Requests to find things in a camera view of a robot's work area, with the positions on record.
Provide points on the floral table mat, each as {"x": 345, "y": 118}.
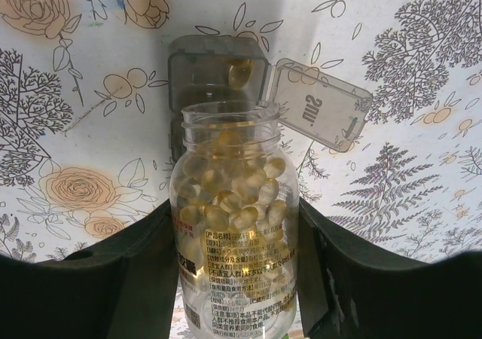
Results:
{"x": 85, "y": 119}

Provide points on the clear weekly pill organizer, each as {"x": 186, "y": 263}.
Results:
{"x": 205, "y": 68}

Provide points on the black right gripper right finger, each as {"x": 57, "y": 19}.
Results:
{"x": 350, "y": 288}

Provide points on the clear pill bottle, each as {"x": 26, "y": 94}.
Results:
{"x": 234, "y": 198}

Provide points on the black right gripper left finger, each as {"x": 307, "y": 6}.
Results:
{"x": 121, "y": 287}

